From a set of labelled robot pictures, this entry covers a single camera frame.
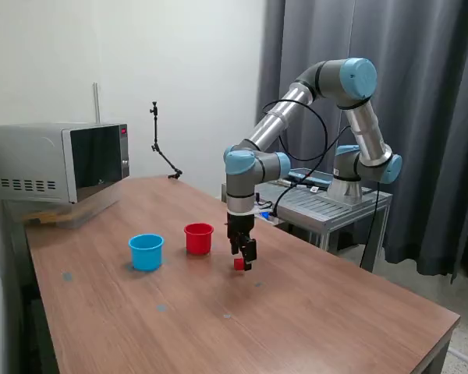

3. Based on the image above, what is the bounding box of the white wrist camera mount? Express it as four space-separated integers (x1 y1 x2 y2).
253 204 277 222

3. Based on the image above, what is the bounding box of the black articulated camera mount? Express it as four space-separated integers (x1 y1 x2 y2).
148 100 184 181

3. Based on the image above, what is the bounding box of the red plastic cup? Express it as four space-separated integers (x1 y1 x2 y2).
183 222 215 256

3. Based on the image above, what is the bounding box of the blue plastic cup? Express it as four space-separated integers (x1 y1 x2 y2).
127 233 165 273

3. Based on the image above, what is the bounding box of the silver microwave oven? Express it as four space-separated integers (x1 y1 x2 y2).
0 122 130 206

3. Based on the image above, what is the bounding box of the grey curtain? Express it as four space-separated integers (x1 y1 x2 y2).
255 0 468 286

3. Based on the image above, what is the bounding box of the white vertical pipe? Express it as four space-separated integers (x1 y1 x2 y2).
92 81 101 126

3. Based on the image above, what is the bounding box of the clear plastic storage box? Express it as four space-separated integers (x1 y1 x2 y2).
13 197 120 230

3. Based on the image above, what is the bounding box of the black hanging power cable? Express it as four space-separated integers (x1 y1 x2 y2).
360 181 381 270

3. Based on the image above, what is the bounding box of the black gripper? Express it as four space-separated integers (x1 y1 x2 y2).
225 211 258 273

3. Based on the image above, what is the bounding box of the blue teach pendant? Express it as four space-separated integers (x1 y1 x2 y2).
286 167 333 186

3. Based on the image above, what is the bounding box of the grey metal robot stand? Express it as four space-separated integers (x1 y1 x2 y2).
221 172 393 273

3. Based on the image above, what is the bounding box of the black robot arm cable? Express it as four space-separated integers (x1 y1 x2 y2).
261 99 354 220

